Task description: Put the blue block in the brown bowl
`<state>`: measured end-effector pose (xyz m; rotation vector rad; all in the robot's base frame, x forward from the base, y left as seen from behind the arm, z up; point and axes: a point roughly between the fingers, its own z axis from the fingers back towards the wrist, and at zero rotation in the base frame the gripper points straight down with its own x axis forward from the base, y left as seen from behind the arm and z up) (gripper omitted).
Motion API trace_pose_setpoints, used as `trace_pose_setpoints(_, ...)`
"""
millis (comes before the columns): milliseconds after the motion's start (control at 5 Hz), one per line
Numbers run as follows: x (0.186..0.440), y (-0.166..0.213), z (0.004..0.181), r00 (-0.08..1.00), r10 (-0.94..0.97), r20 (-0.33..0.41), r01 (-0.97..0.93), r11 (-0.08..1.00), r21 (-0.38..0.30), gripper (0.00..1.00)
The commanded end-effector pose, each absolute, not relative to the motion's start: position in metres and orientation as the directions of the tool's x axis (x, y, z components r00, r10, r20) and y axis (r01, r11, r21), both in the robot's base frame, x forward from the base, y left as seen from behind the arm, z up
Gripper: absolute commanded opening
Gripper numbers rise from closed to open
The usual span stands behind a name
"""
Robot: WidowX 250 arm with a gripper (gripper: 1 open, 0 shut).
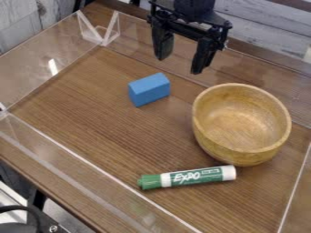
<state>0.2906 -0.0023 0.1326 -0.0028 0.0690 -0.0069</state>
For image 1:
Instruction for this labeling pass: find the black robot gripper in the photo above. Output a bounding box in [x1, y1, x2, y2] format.
[148, 0, 234, 75]

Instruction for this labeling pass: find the blue foam block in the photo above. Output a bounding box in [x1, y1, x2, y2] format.
[128, 73, 170, 107]

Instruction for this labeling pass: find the brown wooden bowl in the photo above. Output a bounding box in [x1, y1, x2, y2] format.
[192, 83, 291, 167]

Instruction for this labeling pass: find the green Expo marker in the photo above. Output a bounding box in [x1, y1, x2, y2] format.
[138, 165, 236, 190]

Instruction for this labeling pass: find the clear acrylic tray wall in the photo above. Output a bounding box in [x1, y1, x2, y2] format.
[0, 16, 311, 233]

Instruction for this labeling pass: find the black metal bracket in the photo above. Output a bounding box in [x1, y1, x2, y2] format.
[28, 189, 71, 233]

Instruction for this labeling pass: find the black cable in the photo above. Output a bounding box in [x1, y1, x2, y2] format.
[0, 205, 43, 233]

